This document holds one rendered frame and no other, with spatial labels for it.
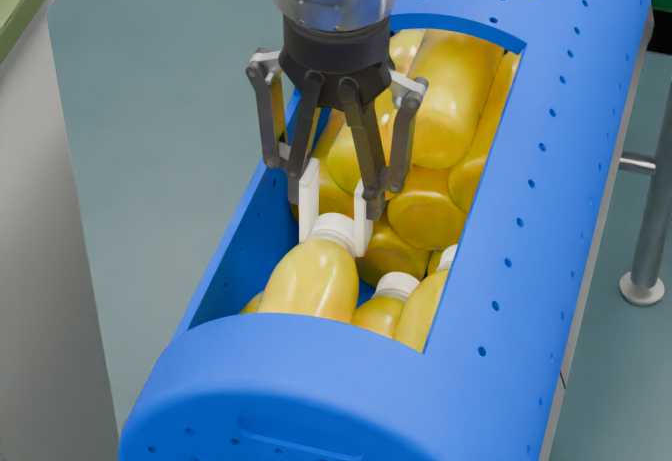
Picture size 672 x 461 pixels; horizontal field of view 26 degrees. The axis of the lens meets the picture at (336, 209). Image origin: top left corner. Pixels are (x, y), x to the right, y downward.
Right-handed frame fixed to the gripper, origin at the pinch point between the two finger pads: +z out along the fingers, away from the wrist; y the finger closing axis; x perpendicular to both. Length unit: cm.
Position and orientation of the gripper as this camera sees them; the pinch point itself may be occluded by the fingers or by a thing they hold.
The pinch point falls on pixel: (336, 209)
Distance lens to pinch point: 114.7
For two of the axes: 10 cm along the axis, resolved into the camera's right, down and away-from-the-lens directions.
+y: 9.6, 2.0, -2.0
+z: 0.0, 7.1, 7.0
